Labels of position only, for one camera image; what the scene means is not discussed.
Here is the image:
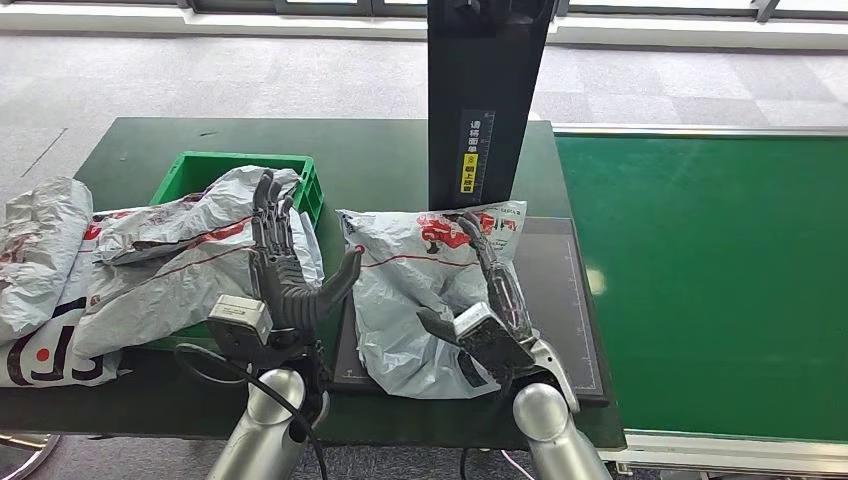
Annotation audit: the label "white window sill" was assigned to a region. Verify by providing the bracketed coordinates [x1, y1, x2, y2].
[0, 5, 848, 53]

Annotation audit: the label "grey parcel bag red print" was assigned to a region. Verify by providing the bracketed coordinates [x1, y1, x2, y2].
[71, 211, 326, 360]

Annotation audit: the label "crumpled grey parcel bag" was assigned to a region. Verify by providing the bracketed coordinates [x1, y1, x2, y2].
[0, 176, 95, 342]

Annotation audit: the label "green plastic crate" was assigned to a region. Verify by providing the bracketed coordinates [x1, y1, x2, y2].
[142, 150, 326, 352]

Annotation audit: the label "metal chair base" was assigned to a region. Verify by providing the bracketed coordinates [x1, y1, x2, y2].
[0, 433, 62, 480]

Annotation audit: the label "black inbound scanner machine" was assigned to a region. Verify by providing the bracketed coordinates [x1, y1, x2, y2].
[329, 0, 609, 405]

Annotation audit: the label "white bag black letters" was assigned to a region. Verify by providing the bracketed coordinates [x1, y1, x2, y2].
[0, 207, 144, 389]

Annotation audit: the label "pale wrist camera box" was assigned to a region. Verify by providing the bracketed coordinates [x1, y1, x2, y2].
[206, 294, 274, 362]
[453, 302, 537, 382]

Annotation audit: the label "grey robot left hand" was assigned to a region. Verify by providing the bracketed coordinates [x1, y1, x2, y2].
[248, 168, 364, 339]

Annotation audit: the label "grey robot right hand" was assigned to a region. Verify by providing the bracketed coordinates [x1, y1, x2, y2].
[415, 211, 538, 346]

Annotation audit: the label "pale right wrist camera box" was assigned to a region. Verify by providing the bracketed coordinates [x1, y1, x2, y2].
[453, 302, 537, 382]

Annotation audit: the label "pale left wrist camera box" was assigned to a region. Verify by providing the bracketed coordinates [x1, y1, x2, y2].
[206, 294, 274, 362]

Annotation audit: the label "dark window frame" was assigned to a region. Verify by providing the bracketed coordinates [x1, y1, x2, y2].
[0, 0, 848, 24]

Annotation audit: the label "white cable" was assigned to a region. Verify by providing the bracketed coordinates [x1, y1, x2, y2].
[500, 450, 535, 480]

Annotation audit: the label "large grey parcel black logo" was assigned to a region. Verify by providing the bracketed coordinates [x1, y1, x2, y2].
[336, 200, 529, 401]

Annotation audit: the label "green conveyor belt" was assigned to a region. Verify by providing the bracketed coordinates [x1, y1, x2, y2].
[555, 135, 848, 444]

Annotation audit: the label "black yellow label sticker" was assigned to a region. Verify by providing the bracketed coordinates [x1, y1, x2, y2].
[455, 111, 497, 197]

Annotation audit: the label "dark green table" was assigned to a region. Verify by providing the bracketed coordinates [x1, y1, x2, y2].
[0, 117, 627, 452]

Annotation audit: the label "black left camera cable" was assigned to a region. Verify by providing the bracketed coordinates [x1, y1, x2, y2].
[173, 342, 331, 480]

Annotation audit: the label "grey parcel dark red print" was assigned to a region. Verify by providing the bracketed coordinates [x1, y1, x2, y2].
[95, 164, 303, 266]

